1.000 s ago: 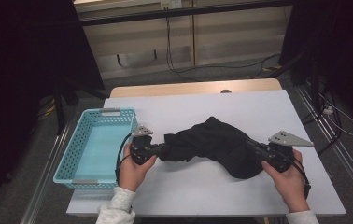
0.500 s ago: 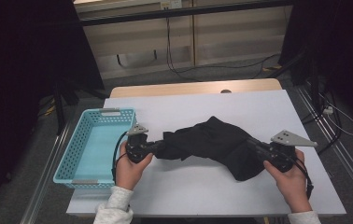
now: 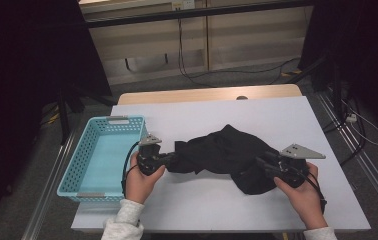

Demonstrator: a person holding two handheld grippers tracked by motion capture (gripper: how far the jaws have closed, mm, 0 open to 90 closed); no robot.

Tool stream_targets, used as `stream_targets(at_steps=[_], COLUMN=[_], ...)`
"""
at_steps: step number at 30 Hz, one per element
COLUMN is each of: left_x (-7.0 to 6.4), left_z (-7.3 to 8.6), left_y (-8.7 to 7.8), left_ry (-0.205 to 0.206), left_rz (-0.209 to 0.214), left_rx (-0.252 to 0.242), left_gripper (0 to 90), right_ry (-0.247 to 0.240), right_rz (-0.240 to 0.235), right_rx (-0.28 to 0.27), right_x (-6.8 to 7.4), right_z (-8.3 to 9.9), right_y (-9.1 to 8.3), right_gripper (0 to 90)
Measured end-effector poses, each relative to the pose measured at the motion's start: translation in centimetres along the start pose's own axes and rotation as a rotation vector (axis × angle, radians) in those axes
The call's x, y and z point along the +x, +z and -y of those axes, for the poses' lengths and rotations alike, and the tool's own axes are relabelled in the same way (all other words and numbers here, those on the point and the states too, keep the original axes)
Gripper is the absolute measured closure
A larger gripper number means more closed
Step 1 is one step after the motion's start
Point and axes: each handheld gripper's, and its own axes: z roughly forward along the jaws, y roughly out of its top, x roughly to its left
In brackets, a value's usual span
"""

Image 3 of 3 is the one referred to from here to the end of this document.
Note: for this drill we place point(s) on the black pants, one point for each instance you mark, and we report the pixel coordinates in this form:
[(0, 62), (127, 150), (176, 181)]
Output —
[(223, 150)]

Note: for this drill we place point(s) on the black curtain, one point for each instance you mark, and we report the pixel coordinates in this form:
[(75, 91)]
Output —
[(360, 50), (17, 66)]

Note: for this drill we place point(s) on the person's right hand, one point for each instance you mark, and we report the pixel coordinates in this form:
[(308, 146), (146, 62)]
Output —
[(307, 200)]

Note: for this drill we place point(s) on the person's left hand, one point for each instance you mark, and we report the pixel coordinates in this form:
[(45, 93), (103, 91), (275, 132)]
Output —
[(140, 186)]

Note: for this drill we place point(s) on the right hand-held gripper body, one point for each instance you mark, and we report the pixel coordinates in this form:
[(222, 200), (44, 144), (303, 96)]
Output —
[(293, 166)]

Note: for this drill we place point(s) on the white plug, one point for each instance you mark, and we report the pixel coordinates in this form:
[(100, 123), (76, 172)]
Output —
[(351, 118)]

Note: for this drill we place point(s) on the aluminium floor rail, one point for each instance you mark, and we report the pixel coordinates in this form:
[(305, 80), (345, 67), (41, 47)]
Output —
[(48, 186), (370, 173)]

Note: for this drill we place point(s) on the white wall socket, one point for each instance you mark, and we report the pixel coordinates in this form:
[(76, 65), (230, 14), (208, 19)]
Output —
[(183, 4)]

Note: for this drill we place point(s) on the wooden workbench with dark edge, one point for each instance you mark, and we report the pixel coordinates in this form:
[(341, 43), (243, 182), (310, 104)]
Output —
[(193, 13)]

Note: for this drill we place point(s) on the black metal stand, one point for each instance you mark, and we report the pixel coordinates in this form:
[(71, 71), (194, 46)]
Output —
[(64, 116), (336, 86)]

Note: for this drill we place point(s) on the light blue perforated plastic basket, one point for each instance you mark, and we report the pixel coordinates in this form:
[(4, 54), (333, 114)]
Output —
[(110, 156)]

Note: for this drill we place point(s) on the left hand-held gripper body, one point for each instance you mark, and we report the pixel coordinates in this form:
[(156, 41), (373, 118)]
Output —
[(150, 158)]

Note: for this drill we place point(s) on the wooden table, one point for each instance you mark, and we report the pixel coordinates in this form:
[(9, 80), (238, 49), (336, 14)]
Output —
[(193, 93)]

